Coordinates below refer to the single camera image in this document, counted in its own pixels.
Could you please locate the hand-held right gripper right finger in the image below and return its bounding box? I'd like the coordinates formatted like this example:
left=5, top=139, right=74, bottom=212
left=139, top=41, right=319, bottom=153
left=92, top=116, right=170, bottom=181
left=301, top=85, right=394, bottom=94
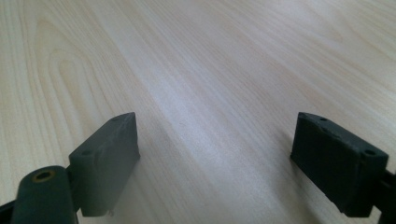
left=290, top=111, right=389, bottom=218

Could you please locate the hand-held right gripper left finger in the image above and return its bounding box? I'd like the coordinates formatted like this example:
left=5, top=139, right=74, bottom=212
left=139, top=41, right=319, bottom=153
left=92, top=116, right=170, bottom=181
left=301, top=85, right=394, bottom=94
left=68, top=111, right=141, bottom=218

